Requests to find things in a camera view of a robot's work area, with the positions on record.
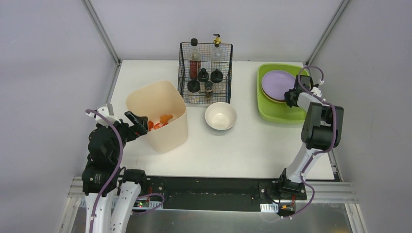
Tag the fried chicken food piece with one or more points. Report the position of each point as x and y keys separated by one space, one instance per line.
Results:
x=164 y=119

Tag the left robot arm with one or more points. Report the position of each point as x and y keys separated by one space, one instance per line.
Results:
x=111 y=191

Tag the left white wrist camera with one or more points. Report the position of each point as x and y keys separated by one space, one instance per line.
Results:
x=103 y=114

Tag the clear bottle gold pump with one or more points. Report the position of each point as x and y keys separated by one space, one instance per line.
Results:
x=216 y=55

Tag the orange plastic plate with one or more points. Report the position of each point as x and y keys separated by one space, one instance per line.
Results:
x=272 y=99

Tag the white ceramic bowl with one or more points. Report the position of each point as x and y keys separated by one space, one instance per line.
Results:
x=221 y=116

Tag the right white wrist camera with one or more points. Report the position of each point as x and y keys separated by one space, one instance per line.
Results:
x=315 y=90

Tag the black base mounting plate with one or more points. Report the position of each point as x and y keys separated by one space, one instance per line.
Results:
x=217 y=194

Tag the salt shaker black pump lid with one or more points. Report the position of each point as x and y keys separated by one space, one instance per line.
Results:
x=202 y=79

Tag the green plastic tub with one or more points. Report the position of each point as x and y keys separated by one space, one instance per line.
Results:
x=274 y=112

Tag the white shaker black spout lid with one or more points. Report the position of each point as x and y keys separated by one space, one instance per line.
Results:
x=193 y=88

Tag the orange shrimp food piece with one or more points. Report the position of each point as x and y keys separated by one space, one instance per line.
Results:
x=159 y=125

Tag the soy sauce bottle red label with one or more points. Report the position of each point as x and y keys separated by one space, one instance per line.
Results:
x=194 y=59

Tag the aluminium frame rail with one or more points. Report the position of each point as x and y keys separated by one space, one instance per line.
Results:
x=101 y=30

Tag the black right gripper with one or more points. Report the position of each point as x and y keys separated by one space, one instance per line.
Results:
x=292 y=96

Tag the beige plastic bin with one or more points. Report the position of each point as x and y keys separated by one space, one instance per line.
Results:
x=154 y=100

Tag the small pepper jar black lid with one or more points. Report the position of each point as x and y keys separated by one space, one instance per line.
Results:
x=208 y=89

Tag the purple plastic plate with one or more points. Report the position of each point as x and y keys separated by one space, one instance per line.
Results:
x=276 y=82

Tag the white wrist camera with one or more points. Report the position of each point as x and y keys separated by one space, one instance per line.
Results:
x=315 y=90
x=103 y=114

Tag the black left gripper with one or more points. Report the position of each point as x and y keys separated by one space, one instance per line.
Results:
x=133 y=124

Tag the black wire basket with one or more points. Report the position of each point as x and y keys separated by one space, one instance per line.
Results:
x=225 y=66

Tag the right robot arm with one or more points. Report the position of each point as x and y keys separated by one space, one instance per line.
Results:
x=321 y=132

